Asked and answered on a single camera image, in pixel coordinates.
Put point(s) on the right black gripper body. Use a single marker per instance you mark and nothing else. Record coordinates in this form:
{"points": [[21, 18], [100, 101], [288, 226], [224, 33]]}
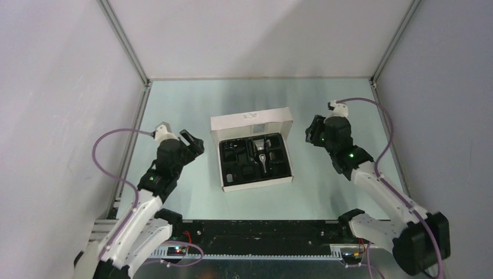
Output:
{"points": [[317, 131]]}

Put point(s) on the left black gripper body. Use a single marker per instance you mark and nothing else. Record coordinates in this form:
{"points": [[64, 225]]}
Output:
{"points": [[186, 145]]}

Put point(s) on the white storage box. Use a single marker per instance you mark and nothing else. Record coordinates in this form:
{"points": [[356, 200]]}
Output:
{"points": [[234, 135]]}

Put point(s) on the silver black hair clipper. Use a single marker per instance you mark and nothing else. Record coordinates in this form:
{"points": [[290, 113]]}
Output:
{"points": [[261, 153]]}

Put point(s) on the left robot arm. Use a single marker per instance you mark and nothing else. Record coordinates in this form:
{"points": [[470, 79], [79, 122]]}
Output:
{"points": [[146, 224]]}

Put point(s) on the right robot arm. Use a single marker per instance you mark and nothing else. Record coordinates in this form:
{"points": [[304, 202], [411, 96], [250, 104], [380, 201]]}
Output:
{"points": [[416, 238]]}

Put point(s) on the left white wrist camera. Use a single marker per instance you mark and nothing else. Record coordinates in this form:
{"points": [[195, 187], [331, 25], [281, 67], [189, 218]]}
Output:
{"points": [[163, 132]]}

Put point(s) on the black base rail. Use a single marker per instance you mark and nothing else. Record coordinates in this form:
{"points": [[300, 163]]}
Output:
{"points": [[271, 238]]}

